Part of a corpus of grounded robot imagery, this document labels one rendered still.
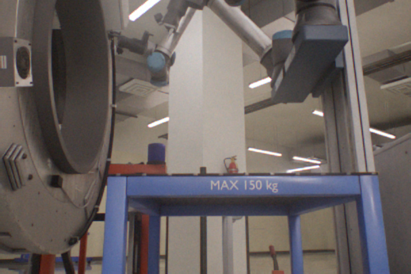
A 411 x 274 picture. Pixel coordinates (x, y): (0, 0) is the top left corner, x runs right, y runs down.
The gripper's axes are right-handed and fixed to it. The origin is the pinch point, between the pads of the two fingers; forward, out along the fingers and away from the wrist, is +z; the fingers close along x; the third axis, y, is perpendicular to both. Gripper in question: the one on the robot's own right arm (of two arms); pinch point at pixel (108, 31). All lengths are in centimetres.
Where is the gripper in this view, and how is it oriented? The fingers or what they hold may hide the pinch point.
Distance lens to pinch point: 216.3
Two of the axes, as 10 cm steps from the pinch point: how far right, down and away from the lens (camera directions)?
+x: -2.1, -5.0, 8.4
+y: -4.0, 8.3, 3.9
